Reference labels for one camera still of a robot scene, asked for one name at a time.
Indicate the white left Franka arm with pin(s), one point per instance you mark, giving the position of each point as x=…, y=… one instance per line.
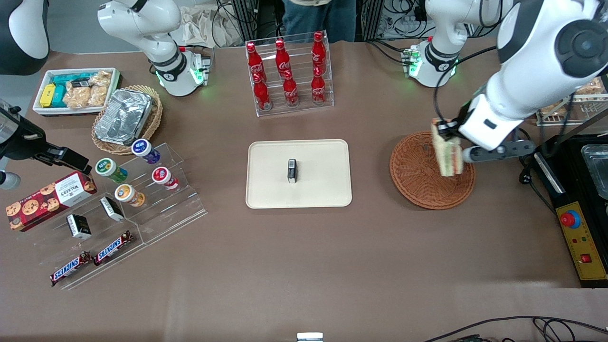
x=536, y=57

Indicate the white crumpled plastic bag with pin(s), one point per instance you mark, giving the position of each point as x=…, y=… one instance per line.
x=209, y=26

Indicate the cream plastic serving tray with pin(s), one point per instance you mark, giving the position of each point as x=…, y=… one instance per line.
x=313, y=190

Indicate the silver foil container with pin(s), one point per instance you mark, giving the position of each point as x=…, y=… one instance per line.
x=123, y=116

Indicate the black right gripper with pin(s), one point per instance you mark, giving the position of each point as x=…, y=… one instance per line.
x=23, y=143

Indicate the clear acrylic stepped display stand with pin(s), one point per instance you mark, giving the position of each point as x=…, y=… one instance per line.
x=166, y=209

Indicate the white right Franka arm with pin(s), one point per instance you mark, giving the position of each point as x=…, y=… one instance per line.
x=142, y=21

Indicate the white plastic snack bin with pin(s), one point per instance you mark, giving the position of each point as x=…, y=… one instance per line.
x=40, y=110

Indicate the black power plug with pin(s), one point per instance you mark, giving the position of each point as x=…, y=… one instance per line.
x=525, y=176

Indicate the purple gum bottle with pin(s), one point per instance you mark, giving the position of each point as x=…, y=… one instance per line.
x=144, y=149

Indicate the black control box yellow panel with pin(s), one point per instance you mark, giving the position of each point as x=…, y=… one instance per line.
x=584, y=256

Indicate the light wicker basket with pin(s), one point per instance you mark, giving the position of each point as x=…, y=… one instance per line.
x=154, y=118

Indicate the yellow snack box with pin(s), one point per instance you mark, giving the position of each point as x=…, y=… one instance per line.
x=47, y=96

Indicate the clear bag of crackers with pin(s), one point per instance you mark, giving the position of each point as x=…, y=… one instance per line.
x=101, y=78
x=98, y=96
x=76, y=98

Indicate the red gum bottle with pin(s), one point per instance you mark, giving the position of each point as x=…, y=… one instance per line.
x=164, y=177

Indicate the teal snack box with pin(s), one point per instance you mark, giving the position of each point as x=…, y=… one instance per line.
x=59, y=96
x=71, y=79

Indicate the red Coca-Cola bottle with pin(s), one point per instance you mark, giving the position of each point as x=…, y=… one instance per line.
x=290, y=91
x=318, y=52
x=318, y=88
x=261, y=94
x=282, y=59
x=254, y=61

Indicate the Snickers chocolate bar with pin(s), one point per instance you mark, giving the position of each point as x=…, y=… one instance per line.
x=71, y=269
x=113, y=248

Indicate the orange gum bottle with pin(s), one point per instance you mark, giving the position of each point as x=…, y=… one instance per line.
x=128, y=194

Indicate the small black carton box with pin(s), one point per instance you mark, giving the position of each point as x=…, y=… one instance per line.
x=112, y=209
x=292, y=171
x=79, y=226

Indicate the metal tray in machine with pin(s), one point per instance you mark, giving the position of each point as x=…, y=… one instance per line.
x=598, y=171

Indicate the plastic sandwich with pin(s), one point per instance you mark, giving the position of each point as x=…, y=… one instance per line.
x=449, y=159

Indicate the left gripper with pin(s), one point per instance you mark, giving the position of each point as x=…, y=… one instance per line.
x=457, y=123

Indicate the person in blue jeans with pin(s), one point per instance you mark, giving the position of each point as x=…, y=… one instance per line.
x=318, y=19

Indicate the red emergency stop button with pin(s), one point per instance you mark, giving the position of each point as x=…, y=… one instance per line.
x=570, y=219

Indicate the red tartan Walkers shortbread box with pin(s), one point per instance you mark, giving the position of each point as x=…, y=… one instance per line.
x=47, y=199

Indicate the green gum bottle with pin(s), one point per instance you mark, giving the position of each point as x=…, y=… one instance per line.
x=109, y=169

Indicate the brown round wicker basket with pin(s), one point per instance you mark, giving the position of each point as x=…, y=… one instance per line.
x=418, y=180

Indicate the grey wrist camera bar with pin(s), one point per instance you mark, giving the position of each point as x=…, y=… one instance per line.
x=503, y=151

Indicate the clear acrylic bottle rack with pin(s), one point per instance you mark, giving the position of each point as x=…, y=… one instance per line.
x=327, y=104

